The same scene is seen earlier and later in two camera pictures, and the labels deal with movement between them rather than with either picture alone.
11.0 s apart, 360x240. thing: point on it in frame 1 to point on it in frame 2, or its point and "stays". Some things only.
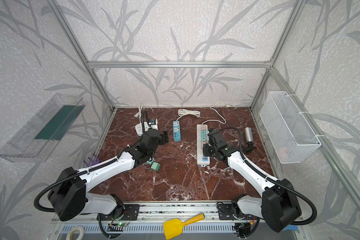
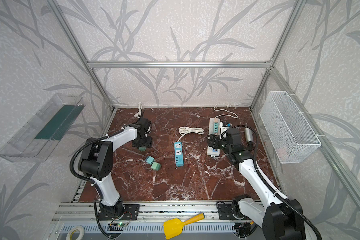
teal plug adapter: x=150 y=161 stays
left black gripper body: x=162 y=137 to x=143 y=141
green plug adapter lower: x=156 y=166 stays
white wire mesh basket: x=289 y=134 stays
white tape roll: x=81 y=230 stays
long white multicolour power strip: x=202 y=138 to x=214 y=128
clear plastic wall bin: x=33 y=142 stays
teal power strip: x=176 y=131 to x=178 y=154
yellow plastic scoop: x=173 y=227 stays
